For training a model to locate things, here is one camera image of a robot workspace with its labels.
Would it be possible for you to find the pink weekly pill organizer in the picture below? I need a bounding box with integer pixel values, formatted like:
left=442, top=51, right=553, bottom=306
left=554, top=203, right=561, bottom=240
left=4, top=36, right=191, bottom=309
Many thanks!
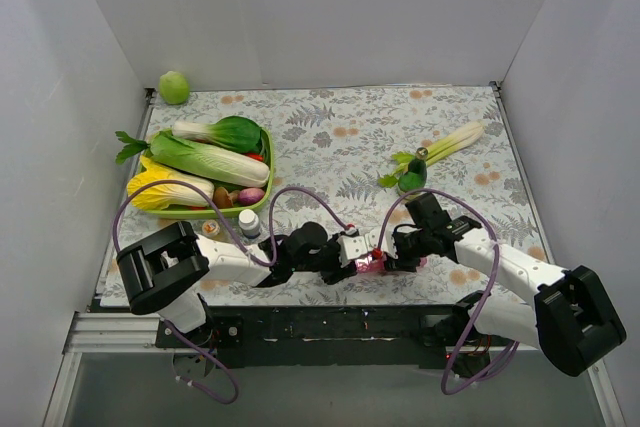
left=355, top=256, right=427, bottom=275

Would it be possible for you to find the white pill bottle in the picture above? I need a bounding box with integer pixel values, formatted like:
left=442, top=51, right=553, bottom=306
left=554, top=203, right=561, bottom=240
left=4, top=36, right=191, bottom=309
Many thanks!
left=238, top=209, right=261, bottom=239

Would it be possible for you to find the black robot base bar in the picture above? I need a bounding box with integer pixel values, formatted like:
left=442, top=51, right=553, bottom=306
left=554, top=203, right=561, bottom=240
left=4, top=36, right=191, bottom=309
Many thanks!
left=154, top=304, right=506, bottom=371

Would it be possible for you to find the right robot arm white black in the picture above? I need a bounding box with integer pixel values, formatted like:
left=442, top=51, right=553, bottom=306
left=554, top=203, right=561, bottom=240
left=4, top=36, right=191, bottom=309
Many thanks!
left=376, top=191, right=627, bottom=377

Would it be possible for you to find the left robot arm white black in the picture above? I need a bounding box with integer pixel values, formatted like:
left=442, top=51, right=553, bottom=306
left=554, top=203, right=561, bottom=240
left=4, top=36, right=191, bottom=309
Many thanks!
left=117, top=221, right=367, bottom=347

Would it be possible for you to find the green glass bottle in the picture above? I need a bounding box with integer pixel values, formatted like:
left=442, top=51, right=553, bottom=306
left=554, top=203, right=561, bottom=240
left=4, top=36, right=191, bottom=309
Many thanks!
left=397, top=147, right=428, bottom=193

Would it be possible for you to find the purple onion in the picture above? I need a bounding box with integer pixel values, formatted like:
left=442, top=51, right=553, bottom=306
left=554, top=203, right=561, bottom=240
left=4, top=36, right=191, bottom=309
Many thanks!
left=237, top=187, right=265, bottom=206

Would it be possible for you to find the celery stalk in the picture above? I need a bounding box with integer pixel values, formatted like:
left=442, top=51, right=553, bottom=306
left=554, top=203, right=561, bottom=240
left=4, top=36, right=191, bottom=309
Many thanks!
left=378, top=121, right=484, bottom=189

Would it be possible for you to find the small orange capped jar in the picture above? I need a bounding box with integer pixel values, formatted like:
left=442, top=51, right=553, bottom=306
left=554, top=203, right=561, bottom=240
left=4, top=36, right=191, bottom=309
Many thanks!
left=202, top=220, right=220, bottom=238

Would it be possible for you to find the brown mushroom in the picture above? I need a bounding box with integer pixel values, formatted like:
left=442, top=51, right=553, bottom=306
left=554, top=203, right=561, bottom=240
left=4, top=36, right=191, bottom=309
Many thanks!
left=212, top=186, right=239, bottom=209

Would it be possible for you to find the floral table mat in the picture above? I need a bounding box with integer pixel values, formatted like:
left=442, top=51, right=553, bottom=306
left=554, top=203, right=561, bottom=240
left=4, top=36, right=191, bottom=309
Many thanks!
left=117, top=86, right=552, bottom=306

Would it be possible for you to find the red chili pepper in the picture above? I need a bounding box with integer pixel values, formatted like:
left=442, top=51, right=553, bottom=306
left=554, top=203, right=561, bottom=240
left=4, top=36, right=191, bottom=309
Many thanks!
left=244, top=153, right=266, bottom=163

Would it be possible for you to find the green plastic tray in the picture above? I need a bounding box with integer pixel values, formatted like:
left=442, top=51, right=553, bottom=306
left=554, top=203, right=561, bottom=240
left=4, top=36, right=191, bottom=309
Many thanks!
left=119, top=116, right=273, bottom=219

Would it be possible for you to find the bok choy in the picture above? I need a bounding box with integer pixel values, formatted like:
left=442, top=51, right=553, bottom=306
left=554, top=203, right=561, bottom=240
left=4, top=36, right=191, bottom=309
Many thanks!
left=171, top=116, right=262, bottom=154

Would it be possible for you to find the yellow napa cabbage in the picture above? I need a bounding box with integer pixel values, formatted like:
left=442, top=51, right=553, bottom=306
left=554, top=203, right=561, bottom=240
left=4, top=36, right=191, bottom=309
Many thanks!
left=127, top=156, right=215, bottom=211

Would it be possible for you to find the green napa cabbage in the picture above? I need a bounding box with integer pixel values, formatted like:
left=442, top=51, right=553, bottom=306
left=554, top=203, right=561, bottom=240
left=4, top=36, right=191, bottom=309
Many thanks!
left=147, top=129, right=271, bottom=188

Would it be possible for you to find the round green cabbage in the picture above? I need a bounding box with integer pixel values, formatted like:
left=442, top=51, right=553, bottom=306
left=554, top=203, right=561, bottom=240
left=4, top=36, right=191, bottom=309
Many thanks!
left=158, top=71, right=190, bottom=105

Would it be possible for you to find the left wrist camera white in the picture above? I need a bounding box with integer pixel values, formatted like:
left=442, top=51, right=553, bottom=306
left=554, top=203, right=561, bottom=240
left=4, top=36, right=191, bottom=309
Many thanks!
left=337, top=235, right=373, bottom=268

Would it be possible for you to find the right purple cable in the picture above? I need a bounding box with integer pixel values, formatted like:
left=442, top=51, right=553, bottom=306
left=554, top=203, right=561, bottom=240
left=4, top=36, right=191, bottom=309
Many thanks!
left=374, top=188, right=520, bottom=396

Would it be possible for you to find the aluminium frame rail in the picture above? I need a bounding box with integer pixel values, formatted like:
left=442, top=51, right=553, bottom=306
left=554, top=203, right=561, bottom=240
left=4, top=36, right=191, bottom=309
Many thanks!
left=42, top=311, right=166, bottom=427

